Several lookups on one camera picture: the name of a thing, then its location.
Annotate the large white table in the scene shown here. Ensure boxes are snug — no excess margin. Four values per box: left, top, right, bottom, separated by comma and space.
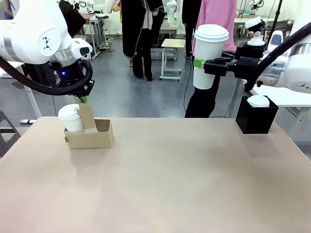
250, 86, 311, 108

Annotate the brown cardboard cup carrier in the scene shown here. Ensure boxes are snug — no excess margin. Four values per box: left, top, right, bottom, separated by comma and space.
64, 103, 115, 149

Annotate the person in black trousers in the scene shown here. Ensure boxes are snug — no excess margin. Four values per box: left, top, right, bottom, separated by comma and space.
181, 0, 202, 60

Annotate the short white lidded cup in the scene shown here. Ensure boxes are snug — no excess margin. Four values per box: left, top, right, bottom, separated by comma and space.
58, 104, 86, 133

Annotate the tall white lidded cup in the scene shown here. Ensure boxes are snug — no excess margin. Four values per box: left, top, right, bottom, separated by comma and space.
193, 23, 230, 90

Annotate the black square box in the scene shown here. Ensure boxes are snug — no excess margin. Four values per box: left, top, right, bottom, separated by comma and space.
235, 95, 279, 135

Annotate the black hanging jacket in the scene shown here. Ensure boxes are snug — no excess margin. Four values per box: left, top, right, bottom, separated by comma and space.
59, 0, 87, 38

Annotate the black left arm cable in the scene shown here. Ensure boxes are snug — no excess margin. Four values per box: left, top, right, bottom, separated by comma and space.
0, 57, 94, 96

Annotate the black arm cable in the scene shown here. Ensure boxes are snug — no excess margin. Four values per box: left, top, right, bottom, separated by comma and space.
0, 57, 94, 96
244, 23, 311, 92

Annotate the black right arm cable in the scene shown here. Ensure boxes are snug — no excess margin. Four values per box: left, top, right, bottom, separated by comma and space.
244, 23, 311, 92

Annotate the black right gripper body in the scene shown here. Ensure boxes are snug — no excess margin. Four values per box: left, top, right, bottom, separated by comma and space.
234, 45, 263, 80

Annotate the black tripod pole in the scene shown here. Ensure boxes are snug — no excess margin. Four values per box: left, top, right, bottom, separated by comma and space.
269, 0, 284, 37

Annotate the grey background desk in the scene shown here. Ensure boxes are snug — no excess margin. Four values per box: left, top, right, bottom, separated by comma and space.
80, 13, 109, 60

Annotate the white lidded cup in box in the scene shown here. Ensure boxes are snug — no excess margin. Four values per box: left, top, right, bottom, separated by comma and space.
247, 95, 271, 108

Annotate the person in black coat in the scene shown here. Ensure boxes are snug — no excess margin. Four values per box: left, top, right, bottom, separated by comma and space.
121, 0, 166, 82

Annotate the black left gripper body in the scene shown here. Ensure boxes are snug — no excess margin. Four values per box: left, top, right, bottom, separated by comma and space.
46, 60, 95, 97

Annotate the beige rolling side table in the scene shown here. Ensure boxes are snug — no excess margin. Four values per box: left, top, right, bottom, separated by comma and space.
159, 38, 187, 82

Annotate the person in pink hoodie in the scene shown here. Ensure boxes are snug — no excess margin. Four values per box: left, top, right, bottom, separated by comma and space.
184, 0, 238, 119

